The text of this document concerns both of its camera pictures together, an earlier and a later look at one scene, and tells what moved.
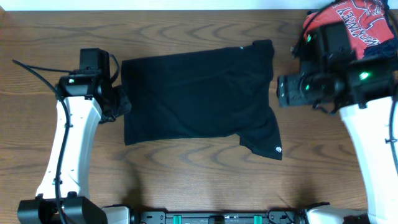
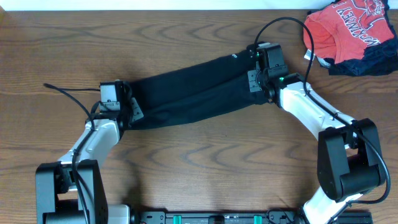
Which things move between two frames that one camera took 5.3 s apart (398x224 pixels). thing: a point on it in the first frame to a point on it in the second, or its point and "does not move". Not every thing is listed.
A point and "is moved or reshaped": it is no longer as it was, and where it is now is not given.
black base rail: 273,216 does not move
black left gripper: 109,117 to 137,114
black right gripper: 288,91 to 252,77
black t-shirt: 222,92 is moved or reshaped
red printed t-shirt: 367,22 does not move
